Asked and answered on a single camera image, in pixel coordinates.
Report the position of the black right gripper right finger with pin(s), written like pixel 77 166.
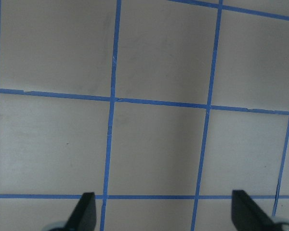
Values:
pixel 246 215

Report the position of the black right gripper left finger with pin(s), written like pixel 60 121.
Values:
pixel 83 217

